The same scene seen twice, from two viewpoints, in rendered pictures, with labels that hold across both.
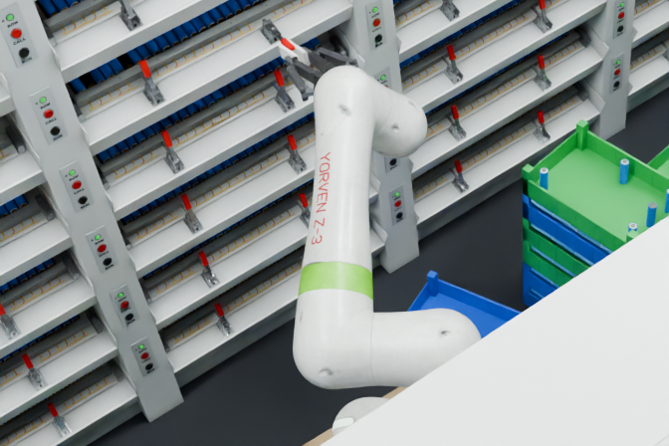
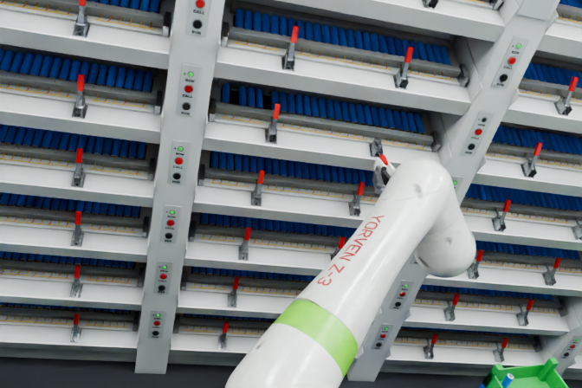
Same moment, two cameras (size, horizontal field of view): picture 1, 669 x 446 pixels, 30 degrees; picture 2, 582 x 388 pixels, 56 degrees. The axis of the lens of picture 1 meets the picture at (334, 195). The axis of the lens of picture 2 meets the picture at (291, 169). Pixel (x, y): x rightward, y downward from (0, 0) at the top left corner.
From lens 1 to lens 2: 1.17 m
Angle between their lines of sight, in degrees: 18
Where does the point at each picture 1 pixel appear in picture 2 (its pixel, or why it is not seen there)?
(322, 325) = (274, 367)
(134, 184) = (220, 194)
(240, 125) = (315, 204)
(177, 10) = (324, 78)
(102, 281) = (157, 248)
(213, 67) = (322, 145)
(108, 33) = (266, 61)
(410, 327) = not seen: outside the picture
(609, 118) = not seen: hidden behind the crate
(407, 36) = not seen: hidden behind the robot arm
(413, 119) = (466, 246)
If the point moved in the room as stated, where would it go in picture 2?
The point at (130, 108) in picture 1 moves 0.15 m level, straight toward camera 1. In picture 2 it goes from (249, 133) to (235, 165)
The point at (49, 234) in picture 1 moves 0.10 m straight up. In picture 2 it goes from (141, 187) to (144, 153)
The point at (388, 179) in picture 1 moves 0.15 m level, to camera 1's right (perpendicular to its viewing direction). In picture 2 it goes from (387, 314) to (434, 334)
